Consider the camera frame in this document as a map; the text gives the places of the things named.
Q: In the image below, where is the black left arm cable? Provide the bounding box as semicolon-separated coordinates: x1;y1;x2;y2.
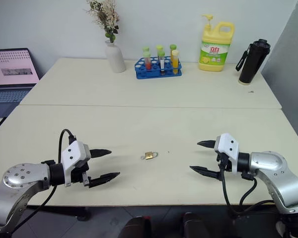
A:
13;128;77;235

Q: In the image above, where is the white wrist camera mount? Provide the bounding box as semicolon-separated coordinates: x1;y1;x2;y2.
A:
214;133;240;174
60;140;91;188

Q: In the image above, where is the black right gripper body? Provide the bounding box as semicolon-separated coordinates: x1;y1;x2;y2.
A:
216;152;233;180

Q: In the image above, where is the orange liquid test tube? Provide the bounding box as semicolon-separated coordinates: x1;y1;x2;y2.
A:
171;50;180;75

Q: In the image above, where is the white ceramic vase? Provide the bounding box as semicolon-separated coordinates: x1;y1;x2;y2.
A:
104;40;127;74

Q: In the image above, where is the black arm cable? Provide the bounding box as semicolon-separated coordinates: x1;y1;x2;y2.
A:
13;128;77;235
219;161;276;217

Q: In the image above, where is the black water bottle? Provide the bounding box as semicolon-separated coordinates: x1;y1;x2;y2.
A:
235;38;272;86

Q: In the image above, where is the black table leg base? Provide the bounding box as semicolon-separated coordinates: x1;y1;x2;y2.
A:
26;206;91;222

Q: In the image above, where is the black robot torso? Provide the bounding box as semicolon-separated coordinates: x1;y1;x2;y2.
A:
275;212;298;238

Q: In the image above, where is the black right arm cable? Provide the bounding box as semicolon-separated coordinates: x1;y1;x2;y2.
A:
219;161;276;217

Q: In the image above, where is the red liquid test tube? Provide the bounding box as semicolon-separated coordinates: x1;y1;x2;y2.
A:
143;51;152;72

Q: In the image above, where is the open laptop computer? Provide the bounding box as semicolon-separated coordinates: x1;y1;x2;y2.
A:
0;48;41;119

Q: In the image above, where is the white label test tube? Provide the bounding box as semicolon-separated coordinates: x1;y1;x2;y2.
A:
157;50;166;76

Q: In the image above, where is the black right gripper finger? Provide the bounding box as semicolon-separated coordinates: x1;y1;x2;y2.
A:
189;165;219;180
197;140;217;150

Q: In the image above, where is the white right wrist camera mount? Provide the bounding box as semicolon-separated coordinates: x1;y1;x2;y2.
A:
214;133;240;174

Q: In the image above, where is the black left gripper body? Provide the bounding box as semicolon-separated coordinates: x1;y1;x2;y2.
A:
70;158;92;189

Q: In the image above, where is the dark rounded shape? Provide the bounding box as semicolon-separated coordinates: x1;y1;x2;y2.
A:
179;211;215;238
118;215;152;238

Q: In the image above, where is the blue test tube rack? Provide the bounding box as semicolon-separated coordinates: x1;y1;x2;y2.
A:
134;56;183;80

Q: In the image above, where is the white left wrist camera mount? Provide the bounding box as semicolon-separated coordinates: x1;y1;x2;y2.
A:
60;140;91;188

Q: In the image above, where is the dried flower bouquet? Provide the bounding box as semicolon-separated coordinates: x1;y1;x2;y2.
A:
85;0;121;44

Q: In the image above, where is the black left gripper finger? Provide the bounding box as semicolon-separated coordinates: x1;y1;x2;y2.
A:
88;172;121;189
89;149;112;160

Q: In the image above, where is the yellow dish soap bottle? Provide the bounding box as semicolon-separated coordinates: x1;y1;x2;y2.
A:
198;14;236;72

